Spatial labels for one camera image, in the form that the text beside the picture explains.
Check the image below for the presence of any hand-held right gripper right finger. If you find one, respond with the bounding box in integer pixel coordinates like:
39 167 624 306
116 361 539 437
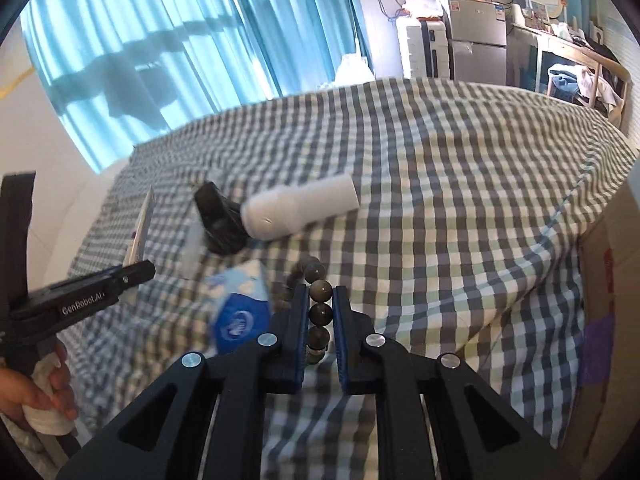
332 285 581 480

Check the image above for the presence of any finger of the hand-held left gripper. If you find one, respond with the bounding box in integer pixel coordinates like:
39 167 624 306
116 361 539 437
117 260 157 292

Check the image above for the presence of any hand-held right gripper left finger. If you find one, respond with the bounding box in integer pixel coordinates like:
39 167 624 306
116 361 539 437
55 282 308 480

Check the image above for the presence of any dark bead bracelet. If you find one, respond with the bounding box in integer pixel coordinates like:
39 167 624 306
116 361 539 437
284 256 335 367

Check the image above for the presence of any brown cardboard box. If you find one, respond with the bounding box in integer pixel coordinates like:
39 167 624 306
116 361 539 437
559 167 640 480

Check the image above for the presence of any person's left hand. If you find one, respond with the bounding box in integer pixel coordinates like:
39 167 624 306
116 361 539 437
0 342 78 420

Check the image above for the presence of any blue white tissue packet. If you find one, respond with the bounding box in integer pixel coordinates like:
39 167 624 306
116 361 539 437
202 260 274 359

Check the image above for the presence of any black wrapped item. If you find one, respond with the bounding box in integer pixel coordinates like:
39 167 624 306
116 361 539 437
194 181 247 256

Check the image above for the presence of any white plastic bottle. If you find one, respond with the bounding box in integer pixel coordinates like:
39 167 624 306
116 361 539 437
241 175 360 241

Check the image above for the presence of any checked bed sheet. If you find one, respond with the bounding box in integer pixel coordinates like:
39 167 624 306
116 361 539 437
65 77 640 480

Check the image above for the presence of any pile of clear plastic bags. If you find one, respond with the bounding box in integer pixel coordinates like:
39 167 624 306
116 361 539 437
334 52 377 87

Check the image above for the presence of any silver fridge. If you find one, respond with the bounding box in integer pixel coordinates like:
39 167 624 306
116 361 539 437
440 0 511 83

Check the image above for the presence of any wooden chair with clothes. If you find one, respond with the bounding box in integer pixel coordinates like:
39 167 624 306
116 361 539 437
545 62 622 117

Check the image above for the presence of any white wooden dressing table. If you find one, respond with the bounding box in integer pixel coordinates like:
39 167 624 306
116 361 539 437
506 20 632 128

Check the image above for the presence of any black bag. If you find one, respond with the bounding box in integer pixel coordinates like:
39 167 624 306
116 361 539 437
589 42 627 70

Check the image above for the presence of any white slatted wardrobe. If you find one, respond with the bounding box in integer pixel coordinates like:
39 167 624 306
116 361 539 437
592 2 640 156

